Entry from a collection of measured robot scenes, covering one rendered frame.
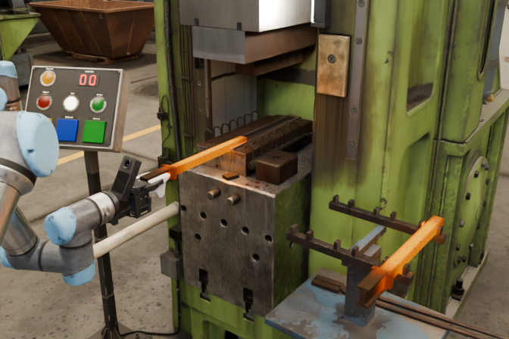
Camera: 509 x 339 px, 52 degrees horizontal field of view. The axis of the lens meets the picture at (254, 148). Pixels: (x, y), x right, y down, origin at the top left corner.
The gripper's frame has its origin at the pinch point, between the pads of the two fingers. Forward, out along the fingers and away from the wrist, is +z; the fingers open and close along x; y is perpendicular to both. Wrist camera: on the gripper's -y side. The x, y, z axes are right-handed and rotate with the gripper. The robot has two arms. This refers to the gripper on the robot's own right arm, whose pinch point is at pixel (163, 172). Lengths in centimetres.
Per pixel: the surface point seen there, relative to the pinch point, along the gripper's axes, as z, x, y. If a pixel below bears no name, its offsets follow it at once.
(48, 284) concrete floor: 31, -119, 100
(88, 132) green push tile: 10.4, -45.3, -0.2
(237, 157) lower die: 27.7, 4.4, 2.9
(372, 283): -9, 65, 5
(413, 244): 12, 66, 6
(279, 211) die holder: 24.7, 22.0, 15.4
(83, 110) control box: 13, -50, -7
